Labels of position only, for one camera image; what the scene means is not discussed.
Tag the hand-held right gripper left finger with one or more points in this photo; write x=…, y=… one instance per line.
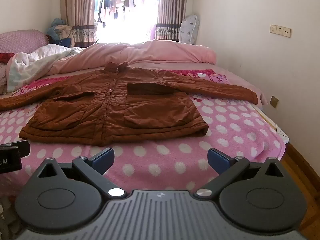
x=104, y=160

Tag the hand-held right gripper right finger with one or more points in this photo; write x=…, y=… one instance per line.
x=219, y=161

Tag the brown pillow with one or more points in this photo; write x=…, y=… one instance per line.
x=117, y=105

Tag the row of hanging clothes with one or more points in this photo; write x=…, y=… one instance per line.
x=122, y=0

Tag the pink floral polka dot blanket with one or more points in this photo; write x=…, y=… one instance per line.
x=160, y=152

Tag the pink bed sheet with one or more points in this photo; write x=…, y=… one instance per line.
x=240, y=77

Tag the white quilt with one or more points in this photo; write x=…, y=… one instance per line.
x=32, y=62

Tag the red cloth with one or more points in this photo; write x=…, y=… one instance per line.
x=6, y=57

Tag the pink quilt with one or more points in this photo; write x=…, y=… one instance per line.
x=150, y=52

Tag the pink padded headboard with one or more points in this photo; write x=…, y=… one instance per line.
x=20, y=40

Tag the dark blue bag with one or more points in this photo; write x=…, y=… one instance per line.
x=62, y=42

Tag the purple cloth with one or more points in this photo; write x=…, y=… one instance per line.
x=153, y=31

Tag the striped brown curtain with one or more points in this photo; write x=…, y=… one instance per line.
x=80, y=10
x=170, y=10

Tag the wooden bed frame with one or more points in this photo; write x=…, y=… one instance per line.
x=272, y=122

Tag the brass wall socket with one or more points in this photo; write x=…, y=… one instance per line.
x=274, y=101

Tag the white wall socket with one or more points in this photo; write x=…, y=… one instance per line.
x=279, y=30
x=273, y=29
x=287, y=32

